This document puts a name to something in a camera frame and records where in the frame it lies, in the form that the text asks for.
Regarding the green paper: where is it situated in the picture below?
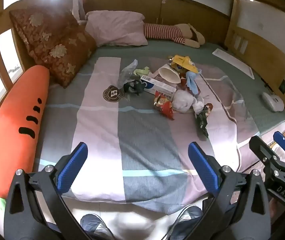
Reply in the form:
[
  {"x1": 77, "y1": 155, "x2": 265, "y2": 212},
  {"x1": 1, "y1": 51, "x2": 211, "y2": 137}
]
[{"x1": 133, "y1": 67, "x2": 150, "y2": 76}]

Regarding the small white tissue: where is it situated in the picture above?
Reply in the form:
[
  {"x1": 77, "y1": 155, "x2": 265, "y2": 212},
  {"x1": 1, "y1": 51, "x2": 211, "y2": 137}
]
[{"x1": 192, "y1": 99, "x2": 204, "y2": 115}]

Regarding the plaid pink grey blanket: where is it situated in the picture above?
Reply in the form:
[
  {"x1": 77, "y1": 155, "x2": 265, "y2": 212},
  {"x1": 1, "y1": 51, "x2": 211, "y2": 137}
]
[{"x1": 34, "y1": 57, "x2": 258, "y2": 214}]

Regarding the white blue toothpaste box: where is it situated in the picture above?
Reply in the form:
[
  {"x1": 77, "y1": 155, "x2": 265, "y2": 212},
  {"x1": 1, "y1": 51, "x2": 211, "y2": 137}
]
[{"x1": 140, "y1": 75, "x2": 177, "y2": 101}]

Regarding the blue jeans knee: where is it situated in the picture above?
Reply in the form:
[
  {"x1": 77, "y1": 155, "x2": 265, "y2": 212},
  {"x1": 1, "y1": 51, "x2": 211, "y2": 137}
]
[
  {"x1": 80, "y1": 213, "x2": 116, "y2": 240},
  {"x1": 167, "y1": 205, "x2": 203, "y2": 239}
]

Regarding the yellow snack bag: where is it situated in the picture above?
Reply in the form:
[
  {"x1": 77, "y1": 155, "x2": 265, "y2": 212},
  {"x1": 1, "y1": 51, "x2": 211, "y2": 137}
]
[{"x1": 169, "y1": 55, "x2": 199, "y2": 75}]

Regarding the white flat board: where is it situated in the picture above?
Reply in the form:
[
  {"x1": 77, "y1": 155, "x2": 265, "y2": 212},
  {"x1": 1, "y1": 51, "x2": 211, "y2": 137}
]
[{"x1": 212, "y1": 48, "x2": 255, "y2": 80}]

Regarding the black plastic bag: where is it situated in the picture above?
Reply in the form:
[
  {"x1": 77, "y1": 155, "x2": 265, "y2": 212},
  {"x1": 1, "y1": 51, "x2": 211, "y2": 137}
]
[{"x1": 123, "y1": 80, "x2": 146, "y2": 95}]

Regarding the red floral brocade cushion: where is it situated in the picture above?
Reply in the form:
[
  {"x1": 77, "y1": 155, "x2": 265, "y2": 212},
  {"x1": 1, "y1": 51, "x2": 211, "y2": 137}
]
[{"x1": 10, "y1": 6, "x2": 97, "y2": 88}]

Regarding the pink bed pillow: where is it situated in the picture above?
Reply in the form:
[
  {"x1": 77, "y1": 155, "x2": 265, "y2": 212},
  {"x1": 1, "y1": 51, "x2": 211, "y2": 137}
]
[{"x1": 85, "y1": 10, "x2": 148, "y2": 47}]

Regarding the white tissue ball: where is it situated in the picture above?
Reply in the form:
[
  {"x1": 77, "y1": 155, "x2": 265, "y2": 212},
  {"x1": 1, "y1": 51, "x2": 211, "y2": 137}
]
[{"x1": 172, "y1": 89, "x2": 196, "y2": 113}]

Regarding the white small appliance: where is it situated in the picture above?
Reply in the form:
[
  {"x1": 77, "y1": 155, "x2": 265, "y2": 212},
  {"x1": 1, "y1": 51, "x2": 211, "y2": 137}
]
[{"x1": 262, "y1": 92, "x2": 285, "y2": 112}]

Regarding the clear plastic wrapper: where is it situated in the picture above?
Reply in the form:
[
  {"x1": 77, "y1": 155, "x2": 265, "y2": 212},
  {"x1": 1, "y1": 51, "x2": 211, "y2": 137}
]
[{"x1": 117, "y1": 59, "x2": 138, "y2": 88}]

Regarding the dark green snack wrapper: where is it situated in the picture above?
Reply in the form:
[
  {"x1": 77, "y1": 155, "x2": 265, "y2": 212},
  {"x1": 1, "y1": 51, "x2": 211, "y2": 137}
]
[{"x1": 196, "y1": 103, "x2": 213, "y2": 138}]

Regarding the red snack wrapper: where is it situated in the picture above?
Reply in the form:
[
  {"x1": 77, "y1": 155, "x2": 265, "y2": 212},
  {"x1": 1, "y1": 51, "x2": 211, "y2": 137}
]
[{"x1": 154, "y1": 91, "x2": 174, "y2": 120}]

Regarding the orange carrot plush pillow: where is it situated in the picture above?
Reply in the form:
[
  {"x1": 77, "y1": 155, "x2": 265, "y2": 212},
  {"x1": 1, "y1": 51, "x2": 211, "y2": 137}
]
[{"x1": 0, "y1": 65, "x2": 49, "y2": 198}]

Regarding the right hand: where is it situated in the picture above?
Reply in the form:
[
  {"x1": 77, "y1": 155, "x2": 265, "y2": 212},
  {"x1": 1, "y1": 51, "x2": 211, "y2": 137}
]
[{"x1": 269, "y1": 198, "x2": 285, "y2": 224}]

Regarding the green bed sheet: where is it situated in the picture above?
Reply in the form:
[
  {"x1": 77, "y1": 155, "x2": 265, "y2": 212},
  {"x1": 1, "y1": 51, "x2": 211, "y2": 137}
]
[{"x1": 89, "y1": 41, "x2": 285, "y2": 135}]

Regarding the left blue jeans knee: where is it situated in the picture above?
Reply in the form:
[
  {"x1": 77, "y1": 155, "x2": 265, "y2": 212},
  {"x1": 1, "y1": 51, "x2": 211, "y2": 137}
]
[{"x1": 80, "y1": 213, "x2": 116, "y2": 240}]

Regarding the striped plush doll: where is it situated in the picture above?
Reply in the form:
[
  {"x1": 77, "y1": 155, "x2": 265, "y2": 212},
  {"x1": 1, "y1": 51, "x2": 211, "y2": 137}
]
[{"x1": 143, "y1": 23, "x2": 205, "y2": 49}]

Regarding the right blue jeans knee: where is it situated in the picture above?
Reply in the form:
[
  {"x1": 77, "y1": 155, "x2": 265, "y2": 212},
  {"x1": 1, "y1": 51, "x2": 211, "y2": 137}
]
[{"x1": 167, "y1": 205, "x2": 203, "y2": 239}]

